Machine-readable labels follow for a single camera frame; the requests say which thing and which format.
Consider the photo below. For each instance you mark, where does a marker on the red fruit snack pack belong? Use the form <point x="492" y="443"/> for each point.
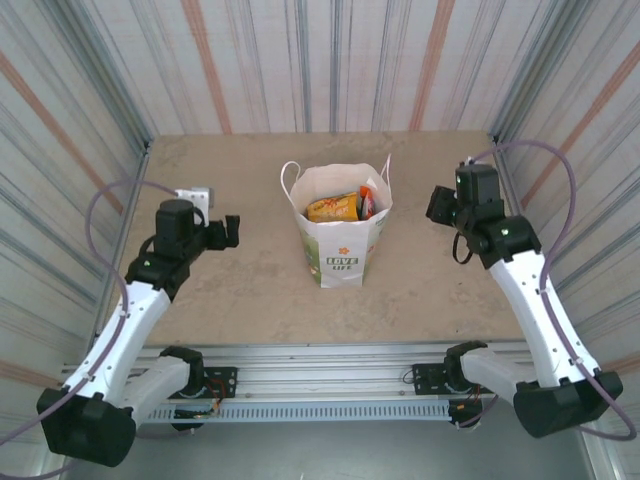
<point x="368" y="205"/>

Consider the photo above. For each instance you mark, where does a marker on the white printed paper bag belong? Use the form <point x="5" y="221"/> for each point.
<point x="340" y="250"/>

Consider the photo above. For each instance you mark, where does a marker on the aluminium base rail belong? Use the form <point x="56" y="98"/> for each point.
<point x="325" y="370"/>

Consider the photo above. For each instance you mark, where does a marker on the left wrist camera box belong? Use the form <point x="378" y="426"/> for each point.
<point x="195" y="196"/>

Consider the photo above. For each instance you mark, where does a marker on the yellow orange snack pack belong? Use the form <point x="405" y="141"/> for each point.
<point x="332" y="207"/>

